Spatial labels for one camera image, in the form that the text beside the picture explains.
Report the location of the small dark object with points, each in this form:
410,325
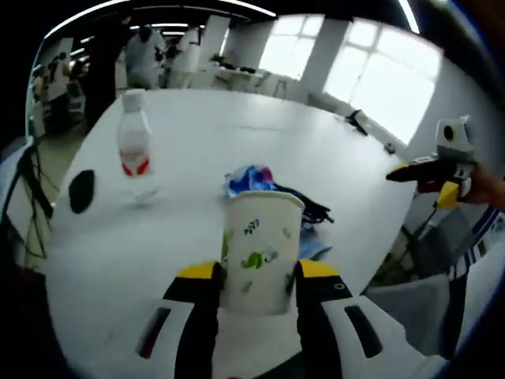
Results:
390,148

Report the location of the person's right hand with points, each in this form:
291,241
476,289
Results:
487,185

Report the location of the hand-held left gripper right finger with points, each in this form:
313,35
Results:
319,335

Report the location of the person's white striped shirt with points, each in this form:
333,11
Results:
485,296

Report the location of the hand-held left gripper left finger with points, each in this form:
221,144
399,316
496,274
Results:
197,335

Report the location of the paper cup leaf print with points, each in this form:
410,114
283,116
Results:
260,237

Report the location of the clear plastic bottle red label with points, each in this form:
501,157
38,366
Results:
134,138

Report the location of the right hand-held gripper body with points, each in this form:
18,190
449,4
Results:
453,138

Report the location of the large window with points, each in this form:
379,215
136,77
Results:
386,79

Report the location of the black round object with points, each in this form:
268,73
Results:
82,191

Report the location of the black clamp stand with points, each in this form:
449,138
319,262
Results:
357,120

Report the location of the blue packet pink print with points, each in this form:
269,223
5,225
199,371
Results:
252,177

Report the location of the pale blue wipes pack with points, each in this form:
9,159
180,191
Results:
313,246

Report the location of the grey chair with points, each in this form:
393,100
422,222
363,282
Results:
446,237
410,312

